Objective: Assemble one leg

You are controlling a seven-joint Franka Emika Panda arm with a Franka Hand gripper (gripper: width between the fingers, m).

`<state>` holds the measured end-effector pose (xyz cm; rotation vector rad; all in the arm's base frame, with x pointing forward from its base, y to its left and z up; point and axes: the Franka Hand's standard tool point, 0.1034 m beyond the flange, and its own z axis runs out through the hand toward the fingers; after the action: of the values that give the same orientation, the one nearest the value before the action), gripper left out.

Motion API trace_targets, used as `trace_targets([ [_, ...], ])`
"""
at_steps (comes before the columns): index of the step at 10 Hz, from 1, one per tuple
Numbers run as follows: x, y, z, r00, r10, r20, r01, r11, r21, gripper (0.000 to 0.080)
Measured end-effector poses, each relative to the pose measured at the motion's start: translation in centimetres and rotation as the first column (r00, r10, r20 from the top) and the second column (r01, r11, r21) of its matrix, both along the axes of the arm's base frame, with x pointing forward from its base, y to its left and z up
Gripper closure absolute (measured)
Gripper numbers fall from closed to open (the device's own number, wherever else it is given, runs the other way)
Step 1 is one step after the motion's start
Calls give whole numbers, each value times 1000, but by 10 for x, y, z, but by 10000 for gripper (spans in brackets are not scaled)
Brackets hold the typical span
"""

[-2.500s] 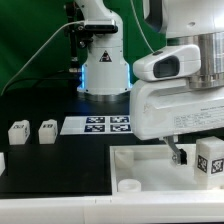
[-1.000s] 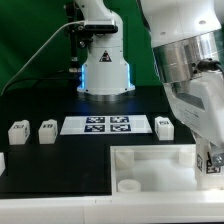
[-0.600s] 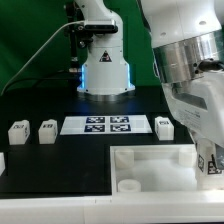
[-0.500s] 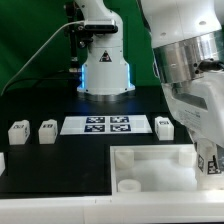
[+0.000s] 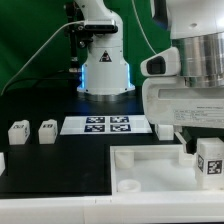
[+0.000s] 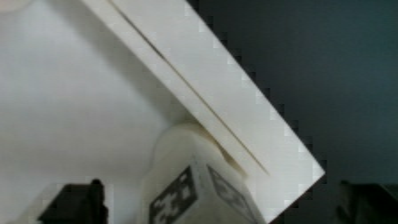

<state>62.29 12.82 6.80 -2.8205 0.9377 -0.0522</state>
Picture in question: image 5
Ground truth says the white square table top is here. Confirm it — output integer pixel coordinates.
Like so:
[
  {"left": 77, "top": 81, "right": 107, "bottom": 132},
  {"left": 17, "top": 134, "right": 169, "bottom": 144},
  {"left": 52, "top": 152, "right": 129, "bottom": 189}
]
[{"left": 110, "top": 145, "right": 224, "bottom": 193}]

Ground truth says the grey cable left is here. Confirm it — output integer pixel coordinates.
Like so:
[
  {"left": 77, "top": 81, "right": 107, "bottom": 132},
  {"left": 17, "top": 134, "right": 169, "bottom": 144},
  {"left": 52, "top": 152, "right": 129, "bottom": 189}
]
[{"left": 0, "top": 20, "right": 86, "bottom": 96}]

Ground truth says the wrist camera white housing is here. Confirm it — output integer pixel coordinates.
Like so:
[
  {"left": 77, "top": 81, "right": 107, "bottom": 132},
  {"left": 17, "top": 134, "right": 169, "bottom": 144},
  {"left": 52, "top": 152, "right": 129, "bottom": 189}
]
[{"left": 140, "top": 47, "right": 181, "bottom": 77}]

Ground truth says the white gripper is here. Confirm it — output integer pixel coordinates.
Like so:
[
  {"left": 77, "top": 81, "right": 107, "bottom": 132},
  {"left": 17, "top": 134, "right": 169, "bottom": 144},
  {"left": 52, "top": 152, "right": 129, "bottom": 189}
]
[{"left": 142, "top": 77, "right": 224, "bottom": 154}]

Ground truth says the white sheet with fiducial markers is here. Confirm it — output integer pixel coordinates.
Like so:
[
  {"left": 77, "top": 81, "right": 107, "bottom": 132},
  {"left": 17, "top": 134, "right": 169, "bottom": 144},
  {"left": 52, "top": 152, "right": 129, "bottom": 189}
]
[{"left": 60, "top": 115, "right": 152, "bottom": 135}]

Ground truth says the black cable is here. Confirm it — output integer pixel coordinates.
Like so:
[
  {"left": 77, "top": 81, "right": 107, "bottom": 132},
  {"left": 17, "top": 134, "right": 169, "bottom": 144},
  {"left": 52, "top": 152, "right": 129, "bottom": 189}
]
[{"left": 1, "top": 70, "right": 79, "bottom": 96}]

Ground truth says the white left block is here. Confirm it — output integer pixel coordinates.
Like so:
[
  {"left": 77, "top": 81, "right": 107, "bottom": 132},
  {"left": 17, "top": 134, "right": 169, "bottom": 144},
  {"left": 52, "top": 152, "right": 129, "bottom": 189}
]
[{"left": 0, "top": 152, "right": 6, "bottom": 176}]

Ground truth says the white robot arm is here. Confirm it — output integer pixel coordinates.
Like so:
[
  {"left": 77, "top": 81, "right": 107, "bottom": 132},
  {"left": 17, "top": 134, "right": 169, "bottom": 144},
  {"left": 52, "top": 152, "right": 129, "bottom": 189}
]
[{"left": 75, "top": 0, "right": 224, "bottom": 143}]

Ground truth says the black camera stand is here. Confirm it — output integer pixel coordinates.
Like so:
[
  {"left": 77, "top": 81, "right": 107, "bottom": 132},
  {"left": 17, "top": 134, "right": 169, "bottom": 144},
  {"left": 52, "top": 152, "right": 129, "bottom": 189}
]
[{"left": 63, "top": 1, "right": 94, "bottom": 88}]

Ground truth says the white front rail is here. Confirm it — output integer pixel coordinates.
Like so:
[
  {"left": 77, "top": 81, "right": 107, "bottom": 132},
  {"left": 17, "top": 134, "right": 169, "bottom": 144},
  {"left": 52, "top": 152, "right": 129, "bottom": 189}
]
[{"left": 0, "top": 191, "right": 224, "bottom": 224}]

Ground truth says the white cable right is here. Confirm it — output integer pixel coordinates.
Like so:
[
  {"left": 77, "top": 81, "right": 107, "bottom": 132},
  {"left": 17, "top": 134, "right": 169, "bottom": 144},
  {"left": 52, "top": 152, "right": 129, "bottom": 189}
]
[{"left": 131, "top": 0, "right": 158, "bottom": 56}]

